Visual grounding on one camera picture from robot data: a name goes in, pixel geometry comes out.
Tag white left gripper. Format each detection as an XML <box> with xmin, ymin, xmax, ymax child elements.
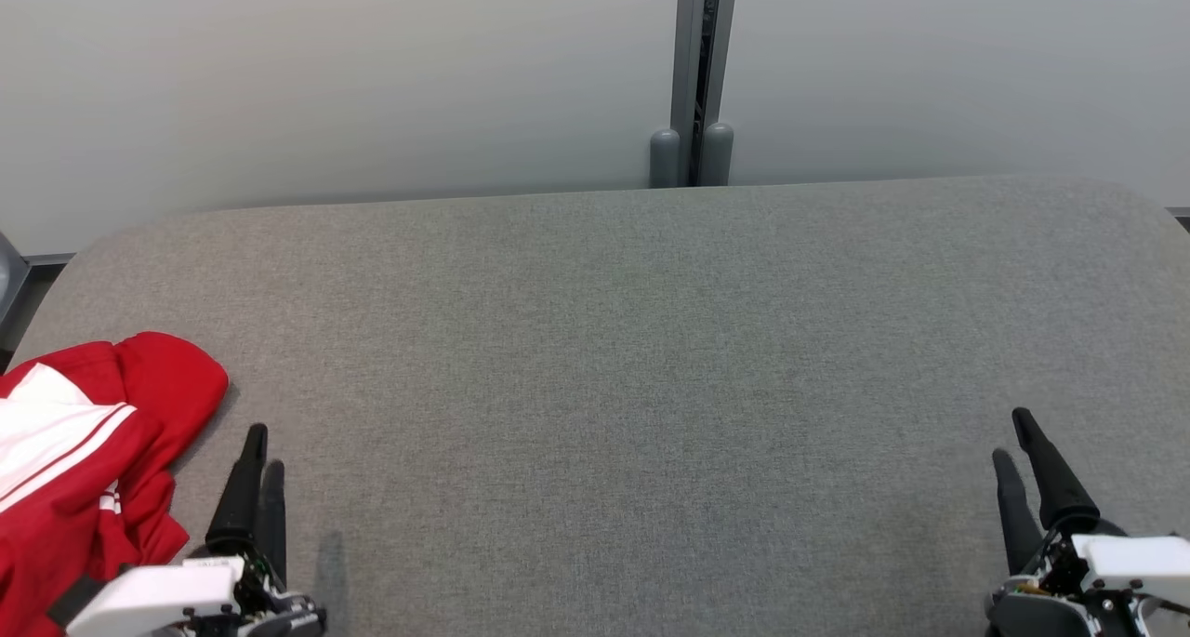
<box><xmin>65</xmin><ymin>423</ymin><xmax>326</xmax><ymax>637</ymax></box>

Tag grey cylindrical post cap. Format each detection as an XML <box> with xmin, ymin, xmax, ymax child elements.
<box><xmin>699</xmin><ymin>122</ymin><xmax>735</xmax><ymax>188</ymax></box>
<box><xmin>649</xmin><ymin>128</ymin><xmax>682</xmax><ymax>190</ymax></box>

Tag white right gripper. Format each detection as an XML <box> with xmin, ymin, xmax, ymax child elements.
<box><xmin>987</xmin><ymin>407</ymin><xmax>1190</xmax><ymax>637</ymax></box>

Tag grey metal partition post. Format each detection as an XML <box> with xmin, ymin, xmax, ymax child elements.
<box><xmin>669</xmin><ymin>0</ymin><xmax>741</xmax><ymax>188</ymax></box>

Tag red and white jersey shirt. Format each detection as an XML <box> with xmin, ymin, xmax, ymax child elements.
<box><xmin>0</xmin><ymin>339</ymin><xmax>192</xmax><ymax>637</ymax></box>

